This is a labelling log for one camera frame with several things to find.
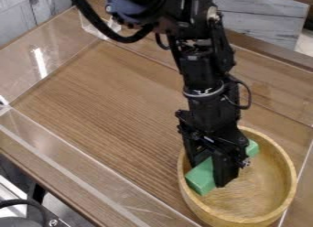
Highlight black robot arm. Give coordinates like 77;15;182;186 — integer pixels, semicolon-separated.
70;0;250;188

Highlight brown wooden bowl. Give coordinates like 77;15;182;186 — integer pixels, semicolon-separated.
177;127;297;227

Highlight clear acrylic corner bracket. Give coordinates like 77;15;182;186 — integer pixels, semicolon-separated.
77;12;121;40

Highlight green rectangular block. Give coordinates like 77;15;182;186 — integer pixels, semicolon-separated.
184;139;259;196

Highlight clear acrylic tray wall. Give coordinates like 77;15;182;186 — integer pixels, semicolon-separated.
0;103;200;227

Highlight black metal table frame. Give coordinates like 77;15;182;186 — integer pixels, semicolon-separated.
26;183;80;227

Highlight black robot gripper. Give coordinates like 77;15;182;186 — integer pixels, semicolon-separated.
175;92;248;188

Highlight black cable lower left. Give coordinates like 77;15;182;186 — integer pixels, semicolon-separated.
0;199;52;227

